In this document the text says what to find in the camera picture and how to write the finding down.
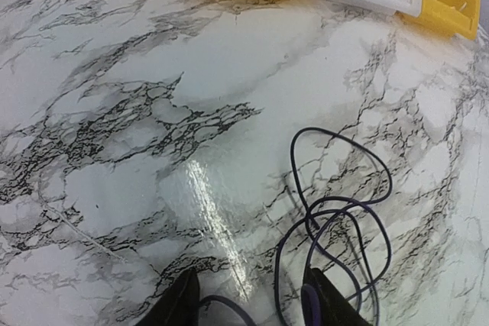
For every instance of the right yellow bin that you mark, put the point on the right yellow bin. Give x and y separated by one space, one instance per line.
449 17

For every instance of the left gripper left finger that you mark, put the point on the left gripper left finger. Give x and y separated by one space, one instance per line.
178 305

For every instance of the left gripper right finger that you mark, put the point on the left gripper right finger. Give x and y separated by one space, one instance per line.
325 305

